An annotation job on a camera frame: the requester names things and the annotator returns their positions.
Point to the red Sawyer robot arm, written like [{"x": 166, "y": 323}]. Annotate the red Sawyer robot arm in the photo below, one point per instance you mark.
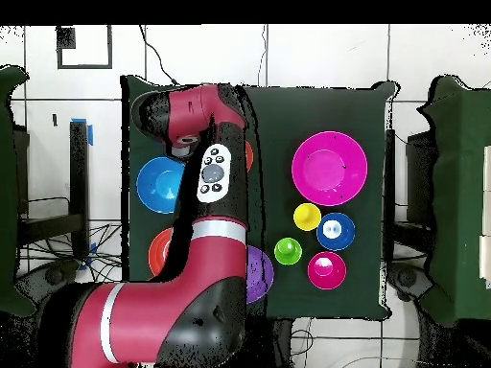
[{"x": 153, "y": 318}]

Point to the light blue bowl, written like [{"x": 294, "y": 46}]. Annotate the light blue bowl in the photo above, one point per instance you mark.
[{"x": 159, "y": 184}]

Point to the small orange bowl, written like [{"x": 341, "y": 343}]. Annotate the small orange bowl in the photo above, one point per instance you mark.
[{"x": 249, "y": 156}]

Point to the green cloth covered table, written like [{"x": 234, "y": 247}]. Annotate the green cloth covered table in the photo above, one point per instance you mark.
[
  {"x": 460, "y": 191},
  {"x": 11, "y": 191}
]

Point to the yellow cup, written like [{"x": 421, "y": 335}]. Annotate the yellow cup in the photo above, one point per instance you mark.
[{"x": 307, "y": 217}]

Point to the large orange bowl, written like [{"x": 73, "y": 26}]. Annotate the large orange bowl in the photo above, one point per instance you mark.
[{"x": 157, "y": 253}]

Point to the blue tape strip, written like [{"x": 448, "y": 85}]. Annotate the blue tape strip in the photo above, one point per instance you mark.
[{"x": 90, "y": 136}]

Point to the small crimson bowl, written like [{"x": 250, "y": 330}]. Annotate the small crimson bowl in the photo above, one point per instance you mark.
[{"x": 327, "y": 270}]

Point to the small dark blue bowl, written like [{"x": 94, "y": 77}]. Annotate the small dark blue bowl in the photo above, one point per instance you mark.
[{"x": 324, "y": 239}]

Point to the black caster base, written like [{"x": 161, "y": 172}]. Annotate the black caster base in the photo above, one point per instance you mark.
[
  {"x": 53, "y": 276},
  {"x": 406, "y": 278}
]

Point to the purple bowl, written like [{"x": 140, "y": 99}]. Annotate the purple bowl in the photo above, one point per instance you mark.
[{"x": 257, "y": 274}]

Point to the dark green tablecloth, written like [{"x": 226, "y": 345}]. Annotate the dark green tablecloth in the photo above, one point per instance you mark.
[{"x": 314, "y": 107}]

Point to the green cup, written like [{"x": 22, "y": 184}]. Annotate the green cup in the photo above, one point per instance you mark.
[{"x": 287, "y": 251}]

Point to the large pink bowl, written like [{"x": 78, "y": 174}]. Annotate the large pink bowl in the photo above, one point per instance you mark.
[{"x": 330, "y": 168}]

